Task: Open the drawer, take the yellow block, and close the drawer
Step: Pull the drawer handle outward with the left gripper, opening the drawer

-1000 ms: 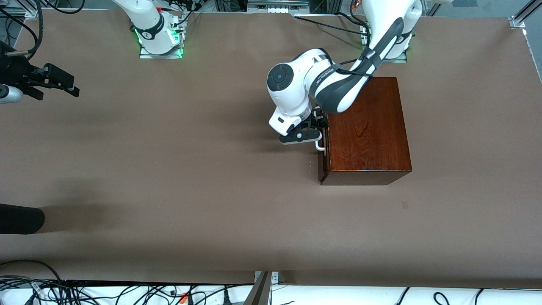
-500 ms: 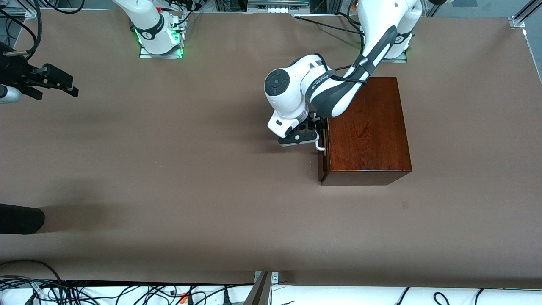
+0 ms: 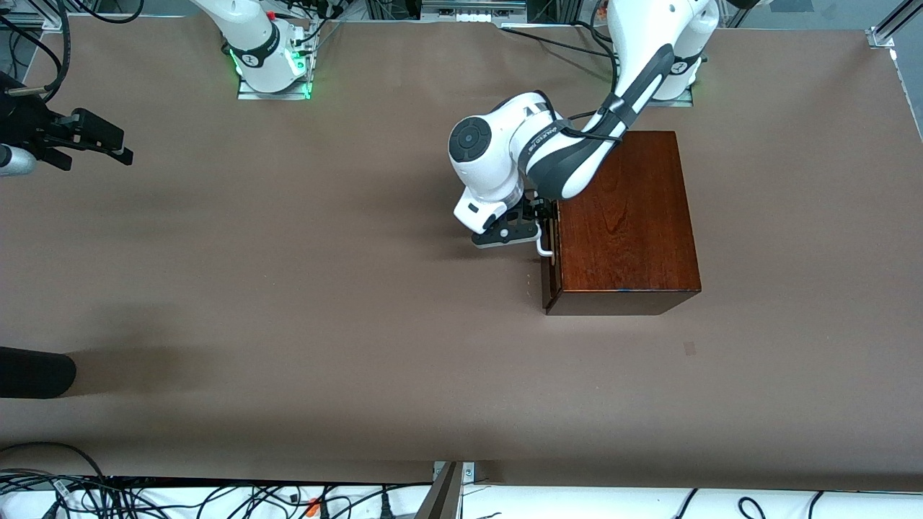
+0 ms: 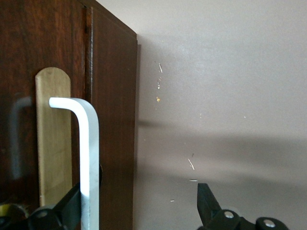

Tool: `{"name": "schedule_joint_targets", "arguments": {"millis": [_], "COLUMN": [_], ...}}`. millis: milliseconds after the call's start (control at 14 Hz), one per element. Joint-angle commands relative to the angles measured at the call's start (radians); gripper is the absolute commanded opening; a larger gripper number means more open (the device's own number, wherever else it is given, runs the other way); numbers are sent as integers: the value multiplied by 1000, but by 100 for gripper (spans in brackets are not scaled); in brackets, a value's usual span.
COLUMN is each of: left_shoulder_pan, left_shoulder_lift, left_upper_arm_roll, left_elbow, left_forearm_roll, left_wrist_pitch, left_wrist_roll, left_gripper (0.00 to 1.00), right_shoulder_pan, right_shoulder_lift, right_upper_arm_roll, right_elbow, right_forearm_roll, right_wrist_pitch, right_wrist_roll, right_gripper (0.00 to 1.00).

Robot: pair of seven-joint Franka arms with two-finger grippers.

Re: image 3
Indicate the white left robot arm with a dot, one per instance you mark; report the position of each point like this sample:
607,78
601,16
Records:
490,158

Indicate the white power strip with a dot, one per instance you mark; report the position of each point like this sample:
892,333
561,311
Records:
472,11

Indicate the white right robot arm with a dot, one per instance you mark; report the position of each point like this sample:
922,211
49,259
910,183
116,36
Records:
252,50

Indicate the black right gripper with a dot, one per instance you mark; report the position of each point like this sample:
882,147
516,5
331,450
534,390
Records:
29,128

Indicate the orange connector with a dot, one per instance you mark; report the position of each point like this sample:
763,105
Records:
314,508

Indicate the brown table cover sheet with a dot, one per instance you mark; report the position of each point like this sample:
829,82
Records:
360,324

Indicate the white lower shelf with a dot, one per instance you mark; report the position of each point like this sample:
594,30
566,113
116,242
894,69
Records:
577,504

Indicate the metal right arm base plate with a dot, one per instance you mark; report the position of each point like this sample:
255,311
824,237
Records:
249,95

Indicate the grey metal bracket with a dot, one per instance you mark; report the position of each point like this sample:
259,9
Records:
443,497

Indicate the black cylinder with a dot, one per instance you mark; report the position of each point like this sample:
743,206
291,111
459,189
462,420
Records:
36,373

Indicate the dark brown wooden cabinet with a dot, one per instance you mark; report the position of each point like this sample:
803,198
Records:
627,216

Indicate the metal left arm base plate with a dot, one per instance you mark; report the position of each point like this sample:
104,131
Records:
681,101

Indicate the aluminium frame profile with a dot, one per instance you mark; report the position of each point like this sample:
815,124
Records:
50,21
883,34

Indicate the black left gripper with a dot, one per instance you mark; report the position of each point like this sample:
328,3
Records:
534,210

